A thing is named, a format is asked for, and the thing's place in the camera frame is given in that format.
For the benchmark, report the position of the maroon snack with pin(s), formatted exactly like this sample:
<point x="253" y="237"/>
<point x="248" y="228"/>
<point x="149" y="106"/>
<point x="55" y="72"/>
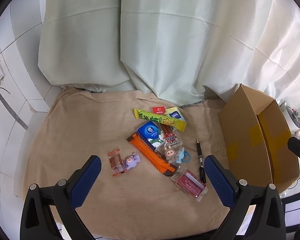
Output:
<point x="187" y="182"/>

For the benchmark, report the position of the yellow green snack stick pack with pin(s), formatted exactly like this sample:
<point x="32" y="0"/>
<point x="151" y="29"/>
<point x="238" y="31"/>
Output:
<point x="161" y="119"/>

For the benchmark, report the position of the black pen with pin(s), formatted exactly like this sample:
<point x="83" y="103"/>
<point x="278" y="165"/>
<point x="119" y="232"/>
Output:
<point x="201" y="162"/>

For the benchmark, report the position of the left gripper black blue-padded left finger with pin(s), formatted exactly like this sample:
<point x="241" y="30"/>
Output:
<point x="37" y="221"/>

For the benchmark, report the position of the red sausage snack packet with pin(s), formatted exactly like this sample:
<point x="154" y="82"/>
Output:
<point x="172" y="138"/>

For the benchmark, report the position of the pale green curtain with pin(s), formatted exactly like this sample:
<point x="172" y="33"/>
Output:
<point x="180" y="50"/>

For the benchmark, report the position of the small orange-striped snack packet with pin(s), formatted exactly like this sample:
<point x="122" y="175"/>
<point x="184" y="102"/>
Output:
<point x="116" y="162"/>

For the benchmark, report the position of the purple plush doll keychain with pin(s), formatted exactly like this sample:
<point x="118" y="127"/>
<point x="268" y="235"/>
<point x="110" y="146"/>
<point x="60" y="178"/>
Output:
<point x="131" y="161"/>

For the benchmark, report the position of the brown cardboard box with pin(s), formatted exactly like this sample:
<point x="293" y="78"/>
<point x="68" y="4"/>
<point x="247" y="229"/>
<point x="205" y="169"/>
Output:
<point x="256" y="135"/>

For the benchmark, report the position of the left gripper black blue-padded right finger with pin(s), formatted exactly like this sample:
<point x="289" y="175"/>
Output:
<point x="268" y="219"/>

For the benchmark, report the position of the light blue plush keychain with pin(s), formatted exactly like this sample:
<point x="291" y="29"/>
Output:
<point x="182" y="156"/>

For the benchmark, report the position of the small red sachet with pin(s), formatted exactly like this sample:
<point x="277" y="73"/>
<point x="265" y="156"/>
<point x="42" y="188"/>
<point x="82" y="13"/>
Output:
<point x="159" y="110"/>

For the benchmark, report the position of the grey plush pig keychain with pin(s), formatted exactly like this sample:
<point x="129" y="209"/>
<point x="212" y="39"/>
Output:
<point x="170" y="155"/>

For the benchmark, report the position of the orange snack bar wrapper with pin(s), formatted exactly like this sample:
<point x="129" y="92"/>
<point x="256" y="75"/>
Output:
<point x="162" y="166"/>

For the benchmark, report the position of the yellow blue tissue pack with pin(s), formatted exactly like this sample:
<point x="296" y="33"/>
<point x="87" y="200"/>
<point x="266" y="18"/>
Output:
<point x="174" y="112"/>

